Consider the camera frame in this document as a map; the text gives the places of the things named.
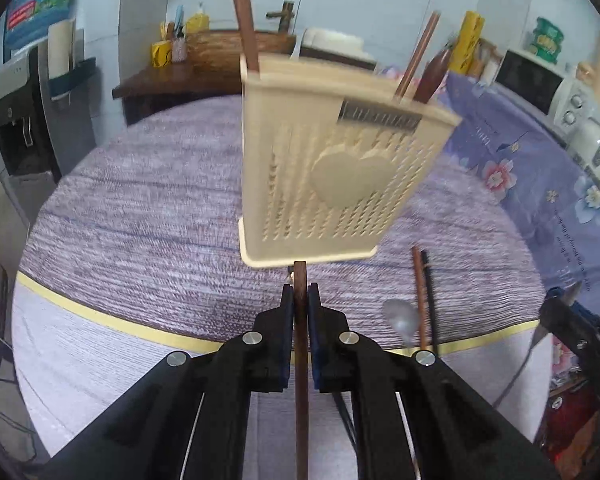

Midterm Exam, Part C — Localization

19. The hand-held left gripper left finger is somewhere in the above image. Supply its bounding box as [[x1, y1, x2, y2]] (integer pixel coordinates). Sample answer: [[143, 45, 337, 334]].
[[40, 284, 296, 480]]

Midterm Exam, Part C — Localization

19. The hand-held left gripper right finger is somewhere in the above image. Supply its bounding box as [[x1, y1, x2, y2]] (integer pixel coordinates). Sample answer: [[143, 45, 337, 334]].
[[307, 282, 563, 480]]

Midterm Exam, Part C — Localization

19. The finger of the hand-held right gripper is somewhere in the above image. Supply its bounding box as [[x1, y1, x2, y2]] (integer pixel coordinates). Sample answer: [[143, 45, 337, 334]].
[[539, 286, 600, 361]]

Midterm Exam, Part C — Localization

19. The metal spoon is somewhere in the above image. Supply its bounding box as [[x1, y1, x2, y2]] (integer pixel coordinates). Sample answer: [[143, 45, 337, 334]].
[[382, 299, 423, 351]]

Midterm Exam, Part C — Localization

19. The dark chopstick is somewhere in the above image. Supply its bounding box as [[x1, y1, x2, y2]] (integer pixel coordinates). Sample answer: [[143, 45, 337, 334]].
[[422, 250, 441, 356]]

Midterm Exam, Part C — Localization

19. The cream plastic utensil holder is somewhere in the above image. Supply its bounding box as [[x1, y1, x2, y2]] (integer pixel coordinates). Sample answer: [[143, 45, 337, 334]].
[[238, 54, 463, 268]]

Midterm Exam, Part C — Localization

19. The purple floral cloth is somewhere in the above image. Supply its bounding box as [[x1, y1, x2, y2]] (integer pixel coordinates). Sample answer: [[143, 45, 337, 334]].
[[375, 62, 600, 306]]

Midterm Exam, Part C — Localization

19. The white thermos kettle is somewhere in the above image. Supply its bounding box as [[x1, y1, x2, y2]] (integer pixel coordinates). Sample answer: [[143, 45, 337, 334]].
[[570, 110, 600, 181]]

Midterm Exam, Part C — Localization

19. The white microwave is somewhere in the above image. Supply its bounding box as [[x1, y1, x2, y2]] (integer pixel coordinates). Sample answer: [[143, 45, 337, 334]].
[[494, 49, 588, 128]]

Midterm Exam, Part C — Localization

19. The wooden counter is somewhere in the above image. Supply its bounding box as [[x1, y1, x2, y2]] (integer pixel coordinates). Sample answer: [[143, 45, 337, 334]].
[[111, 62, 246, 126]]

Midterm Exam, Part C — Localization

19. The glass jar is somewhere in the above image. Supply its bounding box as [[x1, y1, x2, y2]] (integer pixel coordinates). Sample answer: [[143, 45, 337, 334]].
[[472, 37, 501, 81]]

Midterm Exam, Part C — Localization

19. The woven basket sink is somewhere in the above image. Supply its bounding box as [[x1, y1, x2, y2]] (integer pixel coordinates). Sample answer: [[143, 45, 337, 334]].
[[185, 29, 298, 73]]

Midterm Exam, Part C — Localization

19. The stack of green noodle bowls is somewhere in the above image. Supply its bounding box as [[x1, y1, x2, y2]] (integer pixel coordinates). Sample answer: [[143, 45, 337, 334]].
[[528, 16, 566, 64]]

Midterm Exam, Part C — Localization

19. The brown pot with white lid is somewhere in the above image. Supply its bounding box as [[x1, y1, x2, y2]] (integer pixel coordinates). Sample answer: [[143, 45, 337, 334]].
[[297, 27, 378, 72]]

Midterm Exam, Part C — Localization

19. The yellow plastic roll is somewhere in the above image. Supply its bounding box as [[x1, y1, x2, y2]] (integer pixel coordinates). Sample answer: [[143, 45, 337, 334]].
[[447, 10, 487, 75]]

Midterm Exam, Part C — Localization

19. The yellow mug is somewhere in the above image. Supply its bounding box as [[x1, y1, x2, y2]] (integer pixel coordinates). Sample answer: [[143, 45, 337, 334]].
[[151, 40, 175, 68]]

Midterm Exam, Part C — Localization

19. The bronze faucet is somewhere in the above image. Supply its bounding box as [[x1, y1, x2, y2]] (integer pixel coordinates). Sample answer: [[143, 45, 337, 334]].
[[266, 1, 297, 36]]

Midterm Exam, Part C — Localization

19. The yellow soap pump bottle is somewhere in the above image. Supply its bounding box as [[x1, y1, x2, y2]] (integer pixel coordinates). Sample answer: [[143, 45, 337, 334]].
[[186, 2, 212, 36]]

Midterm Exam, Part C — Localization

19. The green cup holder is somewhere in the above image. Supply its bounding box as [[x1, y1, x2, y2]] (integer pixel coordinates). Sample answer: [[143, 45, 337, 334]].
[[47, 56, 98, 101]]

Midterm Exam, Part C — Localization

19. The water dispenser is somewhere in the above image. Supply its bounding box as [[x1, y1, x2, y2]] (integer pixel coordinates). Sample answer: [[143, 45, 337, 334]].
[[0, 42, 98, 191]]

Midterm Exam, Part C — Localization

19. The cream paper cup stack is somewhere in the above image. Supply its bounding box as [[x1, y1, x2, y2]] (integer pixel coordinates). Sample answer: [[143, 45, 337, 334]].
[[46, 19, 77, 81]]

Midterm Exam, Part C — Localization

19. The blue water bottle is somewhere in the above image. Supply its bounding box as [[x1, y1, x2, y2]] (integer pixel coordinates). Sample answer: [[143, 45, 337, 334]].
[[2, 0, 83, 51]]

